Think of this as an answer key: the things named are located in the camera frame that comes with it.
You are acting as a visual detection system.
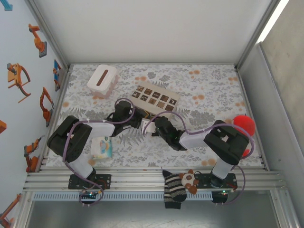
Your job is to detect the wooden lock puzzle box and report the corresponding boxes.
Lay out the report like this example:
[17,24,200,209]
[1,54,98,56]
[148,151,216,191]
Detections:
[130,81,181,120]

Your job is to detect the floral tablecloth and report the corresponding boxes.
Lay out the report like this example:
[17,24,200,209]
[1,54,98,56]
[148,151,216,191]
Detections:
[46,63,265,168]

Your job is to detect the wet wipes pack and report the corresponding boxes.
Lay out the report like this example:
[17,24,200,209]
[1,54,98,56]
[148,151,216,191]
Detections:
[91,137,114,160]

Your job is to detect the white tissue box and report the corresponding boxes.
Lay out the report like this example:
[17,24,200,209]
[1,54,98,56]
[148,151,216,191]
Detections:
[86,64,120,99]

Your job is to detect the brown white plush bear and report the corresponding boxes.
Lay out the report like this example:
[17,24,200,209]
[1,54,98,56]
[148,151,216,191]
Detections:
[178,169,200,194]

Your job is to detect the black white striped sock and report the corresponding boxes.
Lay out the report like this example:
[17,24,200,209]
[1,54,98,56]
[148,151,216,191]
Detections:
[162,170,188,210]

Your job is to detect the red plush ball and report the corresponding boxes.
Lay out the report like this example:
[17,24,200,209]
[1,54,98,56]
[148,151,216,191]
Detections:
[232,114,257,158]

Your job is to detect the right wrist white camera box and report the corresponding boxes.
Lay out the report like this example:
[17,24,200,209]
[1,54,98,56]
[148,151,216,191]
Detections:
[141,118,156,135]

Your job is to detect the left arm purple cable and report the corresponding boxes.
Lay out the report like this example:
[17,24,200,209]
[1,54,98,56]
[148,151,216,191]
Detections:
[63,97,136,208]

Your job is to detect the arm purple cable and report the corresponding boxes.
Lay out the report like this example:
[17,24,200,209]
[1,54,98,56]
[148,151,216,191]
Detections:
[147,111,255,207]
[63,97,136,208]

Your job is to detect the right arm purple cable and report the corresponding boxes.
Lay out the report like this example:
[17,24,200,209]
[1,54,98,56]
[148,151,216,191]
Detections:
[147,111,255,207]

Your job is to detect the aluminium frame rails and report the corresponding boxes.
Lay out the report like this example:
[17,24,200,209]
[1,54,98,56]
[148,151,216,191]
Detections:
[23,167,288,192]

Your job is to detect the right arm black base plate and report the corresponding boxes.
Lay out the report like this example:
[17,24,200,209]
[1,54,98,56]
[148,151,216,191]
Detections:
[194,172,238,191]

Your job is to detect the white slotted cable duct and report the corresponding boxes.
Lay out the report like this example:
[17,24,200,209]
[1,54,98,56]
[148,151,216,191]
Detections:
[32,191,214,201]

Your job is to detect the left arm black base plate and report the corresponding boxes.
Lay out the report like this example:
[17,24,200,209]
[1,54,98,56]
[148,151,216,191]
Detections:
[68,173,112,190]

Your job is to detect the blue orange wall sticker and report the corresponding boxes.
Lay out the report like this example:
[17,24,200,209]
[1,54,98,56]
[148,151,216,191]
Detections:
[52,59,63,92]

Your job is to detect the aluminium corner post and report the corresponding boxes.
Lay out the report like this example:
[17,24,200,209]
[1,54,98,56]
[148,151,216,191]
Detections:
[234,0,283,71]
[25,0,71,71]

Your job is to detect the orange grey claw wall sticker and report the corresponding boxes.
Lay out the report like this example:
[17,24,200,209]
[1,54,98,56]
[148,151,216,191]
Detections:
[6,62,32,104]

